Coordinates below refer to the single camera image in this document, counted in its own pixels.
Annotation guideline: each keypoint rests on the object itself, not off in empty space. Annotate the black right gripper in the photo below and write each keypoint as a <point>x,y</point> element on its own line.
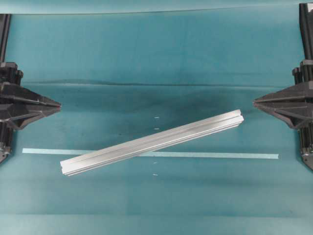
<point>298,115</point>

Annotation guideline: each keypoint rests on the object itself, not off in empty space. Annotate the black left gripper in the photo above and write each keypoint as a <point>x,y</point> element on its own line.
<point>12,96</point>

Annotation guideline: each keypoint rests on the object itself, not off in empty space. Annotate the silver aluminium extrusion rail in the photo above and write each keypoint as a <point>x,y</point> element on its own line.
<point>150,143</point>

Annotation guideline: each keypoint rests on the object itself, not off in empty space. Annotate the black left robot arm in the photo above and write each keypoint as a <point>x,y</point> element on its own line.
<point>6,134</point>

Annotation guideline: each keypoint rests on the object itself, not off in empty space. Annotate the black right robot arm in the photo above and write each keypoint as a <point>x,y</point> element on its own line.
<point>305,133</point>

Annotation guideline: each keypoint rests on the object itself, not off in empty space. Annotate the teal table cloth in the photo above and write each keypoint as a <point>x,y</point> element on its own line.
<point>124,76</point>

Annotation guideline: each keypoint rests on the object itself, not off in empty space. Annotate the light blue tape strip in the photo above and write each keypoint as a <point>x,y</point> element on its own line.
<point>160,154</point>

